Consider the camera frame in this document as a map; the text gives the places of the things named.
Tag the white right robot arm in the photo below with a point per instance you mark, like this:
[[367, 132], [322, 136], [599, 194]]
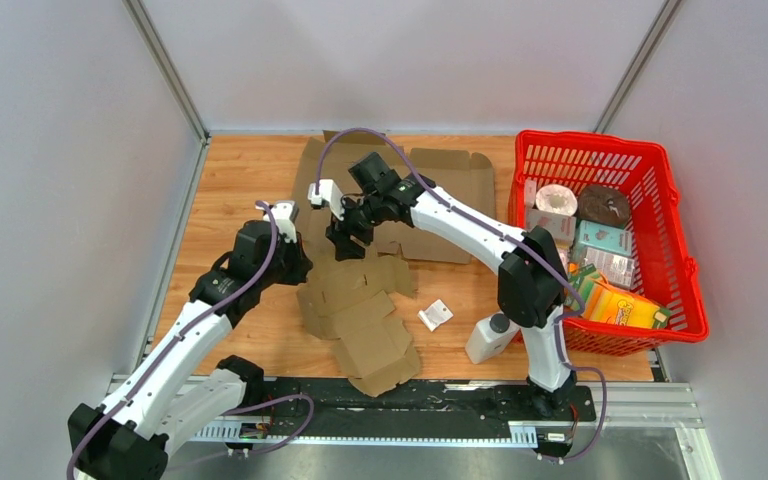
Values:
[[531, 280]]

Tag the small white paper tag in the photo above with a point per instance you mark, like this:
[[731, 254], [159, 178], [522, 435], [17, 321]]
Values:
[[435, 315]]

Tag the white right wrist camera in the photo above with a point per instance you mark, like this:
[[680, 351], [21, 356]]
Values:
[[325, 193]]

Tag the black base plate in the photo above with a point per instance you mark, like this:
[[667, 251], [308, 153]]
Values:
[[417, 409]]

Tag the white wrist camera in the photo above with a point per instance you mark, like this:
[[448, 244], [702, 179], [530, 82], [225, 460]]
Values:
[[325, 193], [284, 214]]

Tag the brown round chocolate pastry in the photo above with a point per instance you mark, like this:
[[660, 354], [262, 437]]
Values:
[[604, 205]]

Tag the white bottle black cap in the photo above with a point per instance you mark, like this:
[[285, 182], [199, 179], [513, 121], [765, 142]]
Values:
[[490, 337]]

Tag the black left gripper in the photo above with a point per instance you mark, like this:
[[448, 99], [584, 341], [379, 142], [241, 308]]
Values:
[[302, 265]]

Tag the pink grey snack box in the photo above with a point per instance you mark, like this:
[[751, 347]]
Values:
[[561, 227]]

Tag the white tissue roll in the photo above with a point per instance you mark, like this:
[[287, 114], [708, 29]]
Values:
[[556, 199]]

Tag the green snack packet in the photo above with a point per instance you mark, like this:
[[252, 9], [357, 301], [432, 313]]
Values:
[[586, 280]]

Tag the yellow orange snack box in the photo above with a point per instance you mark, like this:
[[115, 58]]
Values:
[[607, 304]]

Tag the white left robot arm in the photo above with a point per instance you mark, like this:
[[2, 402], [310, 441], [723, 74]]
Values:
[[134, 431]]

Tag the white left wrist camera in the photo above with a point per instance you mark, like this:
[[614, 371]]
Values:
[[284, 214]]

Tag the small brown cardboard box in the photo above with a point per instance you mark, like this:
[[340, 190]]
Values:
[[349, 304]]

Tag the white printed snack box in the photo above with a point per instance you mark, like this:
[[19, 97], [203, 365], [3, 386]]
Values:
[[618, 269]]

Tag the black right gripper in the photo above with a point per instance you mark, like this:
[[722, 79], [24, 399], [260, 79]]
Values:
[[345, 247]]

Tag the red plastic basket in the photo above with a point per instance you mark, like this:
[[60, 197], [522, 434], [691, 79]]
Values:
[[665, 272]]

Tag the teal snack box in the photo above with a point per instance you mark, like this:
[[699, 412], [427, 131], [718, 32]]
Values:
[[606, 238]]

